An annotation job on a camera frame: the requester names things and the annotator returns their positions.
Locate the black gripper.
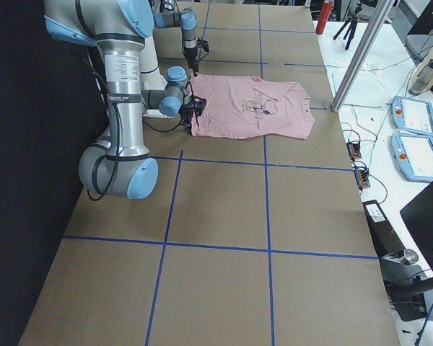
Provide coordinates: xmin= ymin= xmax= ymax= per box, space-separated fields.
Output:
xmin=182 ymin=37 xmax=209 ymax=76
xmin=179 ymin=95 xmax=206 ymax=130

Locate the pink Snoopy t-shirt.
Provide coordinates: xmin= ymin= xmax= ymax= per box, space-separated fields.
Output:
xmin=191 ymin=74 xmax=315 ymax=140

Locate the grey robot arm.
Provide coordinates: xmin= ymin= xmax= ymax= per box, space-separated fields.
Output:
xmin=45 ymin=1 xmax=209 ymax=201
xmin=153 ymin=1 xmax=210 ymax=76

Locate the red bottle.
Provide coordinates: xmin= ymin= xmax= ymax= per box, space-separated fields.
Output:
xmin=315 ymin=0 xmax=333 ymax=35

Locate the upper orange circuit board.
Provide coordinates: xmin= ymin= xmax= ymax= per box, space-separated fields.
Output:
xmin=346 ymin=141 xmax=362 ymax=161

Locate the orange circuit board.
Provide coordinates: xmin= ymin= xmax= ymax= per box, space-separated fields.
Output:
xmin=346 ymin=141 xmax=362 ymax=161
xmin=354 ymin=167 xmax=370 ymax=191

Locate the black tripod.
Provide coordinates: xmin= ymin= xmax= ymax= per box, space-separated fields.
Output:
xmin=333 ymin=4 xmax=362 ymax=50

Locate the lower orange circuit board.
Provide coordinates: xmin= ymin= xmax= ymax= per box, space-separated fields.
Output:
xmin=354 ymin=167 xmax=370 ymax=191

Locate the upper teach pendant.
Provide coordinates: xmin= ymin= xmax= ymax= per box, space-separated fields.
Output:
xmin=391 ymin=96 xmax=433 ymax=137

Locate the teach pendant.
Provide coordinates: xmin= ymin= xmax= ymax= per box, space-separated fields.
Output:
xmin=390 ymin=133 xmax=433 ymax=183
xmin=391 ymin=96 xmax=433 ymax=137

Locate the lower teach pendant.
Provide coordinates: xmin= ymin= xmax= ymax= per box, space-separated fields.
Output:
xmin=390 ymin=133 xmax=433 ymax=183

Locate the clear water bottle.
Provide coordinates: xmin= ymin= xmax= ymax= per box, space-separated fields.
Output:
xmin=408 ymin=58 xmax=433 ymax=96

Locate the black box white label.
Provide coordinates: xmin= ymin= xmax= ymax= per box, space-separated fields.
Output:
xmin=362 ymin=200 xmax=405 ymax=257

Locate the black monitor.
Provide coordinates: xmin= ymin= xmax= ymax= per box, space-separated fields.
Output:
xmin=400 ymin=181 xmax=433 ymax=270

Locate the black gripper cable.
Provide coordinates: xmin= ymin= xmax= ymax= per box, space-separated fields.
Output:
xmin=84 ymin=43 xmax=201 ymax=202

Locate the aluminium frame post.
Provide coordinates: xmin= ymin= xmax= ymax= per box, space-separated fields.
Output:
xmin=331 ymin=1 xmax=394 ymax=112

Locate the metal camera stand clamp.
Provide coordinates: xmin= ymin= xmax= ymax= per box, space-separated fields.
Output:
xmin=379 ymin=257 xmax=433 ymax=322

